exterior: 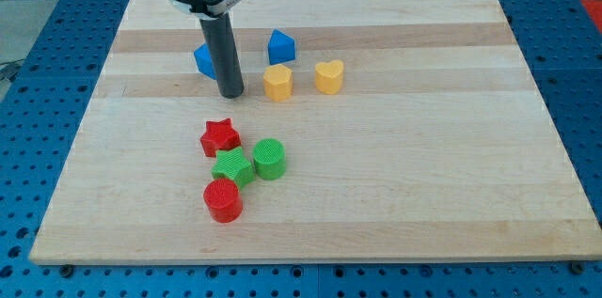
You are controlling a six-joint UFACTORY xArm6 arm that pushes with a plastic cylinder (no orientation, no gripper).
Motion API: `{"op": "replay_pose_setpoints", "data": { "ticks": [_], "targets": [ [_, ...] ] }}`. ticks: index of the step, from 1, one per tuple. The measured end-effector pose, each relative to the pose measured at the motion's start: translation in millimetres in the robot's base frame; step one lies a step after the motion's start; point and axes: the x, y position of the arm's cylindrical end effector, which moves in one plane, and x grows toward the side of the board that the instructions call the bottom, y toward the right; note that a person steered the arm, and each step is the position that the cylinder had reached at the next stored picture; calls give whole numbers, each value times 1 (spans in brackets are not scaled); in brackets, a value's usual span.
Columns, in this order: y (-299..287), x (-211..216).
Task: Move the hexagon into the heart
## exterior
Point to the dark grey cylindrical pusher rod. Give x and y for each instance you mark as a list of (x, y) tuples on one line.
[(221, 44)]

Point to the yellow hexagon block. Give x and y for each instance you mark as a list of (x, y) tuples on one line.
[(278, 82)]

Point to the yellow heart block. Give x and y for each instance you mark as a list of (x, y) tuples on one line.
[(328, 77)]

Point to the blue block behind rod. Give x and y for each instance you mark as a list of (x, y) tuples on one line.
[(204, 61)]

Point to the blue pentagon block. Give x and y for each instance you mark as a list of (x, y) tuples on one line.
[(281, 48)]

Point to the red star block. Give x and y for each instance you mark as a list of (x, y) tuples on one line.
[(219, 135)]

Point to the green cylinder block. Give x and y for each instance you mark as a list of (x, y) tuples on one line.
[(269, 159)]

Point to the green star block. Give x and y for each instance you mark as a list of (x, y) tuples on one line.
[(233, 165)]

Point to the red cylinder block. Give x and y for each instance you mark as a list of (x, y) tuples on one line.
[(223, 200)]

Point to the light wooden board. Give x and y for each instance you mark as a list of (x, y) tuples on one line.
[(438, 147)]

